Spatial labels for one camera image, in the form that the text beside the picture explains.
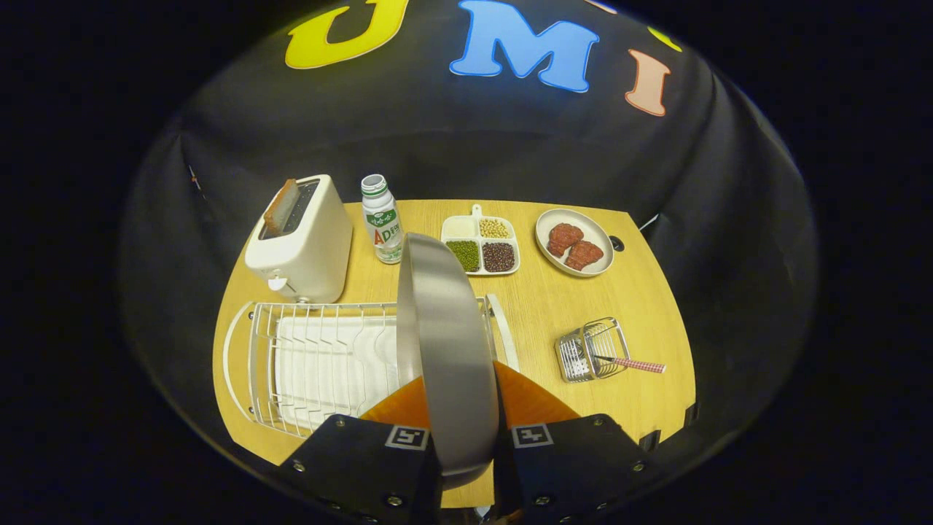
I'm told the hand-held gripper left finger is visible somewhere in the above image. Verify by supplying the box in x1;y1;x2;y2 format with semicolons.
273;376;445;525

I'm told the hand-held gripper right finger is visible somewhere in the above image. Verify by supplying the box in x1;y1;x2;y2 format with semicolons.
492;361;657;525

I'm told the metal wire basket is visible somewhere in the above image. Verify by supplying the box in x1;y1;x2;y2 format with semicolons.
555;316;631;384

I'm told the white wire dish rack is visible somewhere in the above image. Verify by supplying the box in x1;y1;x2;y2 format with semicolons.
222;294;520;440

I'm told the checked-handle spoon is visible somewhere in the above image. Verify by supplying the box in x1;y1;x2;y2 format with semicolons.
594;354;667;375

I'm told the beige round plate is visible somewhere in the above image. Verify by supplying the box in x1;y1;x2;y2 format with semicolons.
396;232;501;491

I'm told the beige plate with meat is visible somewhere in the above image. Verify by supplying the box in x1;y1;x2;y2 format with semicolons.
535;209;615;279

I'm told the red meat piece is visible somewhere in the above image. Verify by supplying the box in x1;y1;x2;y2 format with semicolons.
566;240;605;272
547;223;585;257

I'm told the white toaster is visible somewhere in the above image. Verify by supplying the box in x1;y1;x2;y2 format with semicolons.
244;174;354;304

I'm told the white green-label drink bottle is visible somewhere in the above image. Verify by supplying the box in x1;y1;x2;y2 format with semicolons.
361;174;404;265

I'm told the white divided bean tray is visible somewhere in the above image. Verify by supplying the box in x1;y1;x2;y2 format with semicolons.
440;204;521;277

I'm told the toasted bread slice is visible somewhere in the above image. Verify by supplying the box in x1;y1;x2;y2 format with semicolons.
263;179;300;236

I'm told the black backdrop cloth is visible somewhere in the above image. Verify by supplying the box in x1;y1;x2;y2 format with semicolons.
120;0;817;504

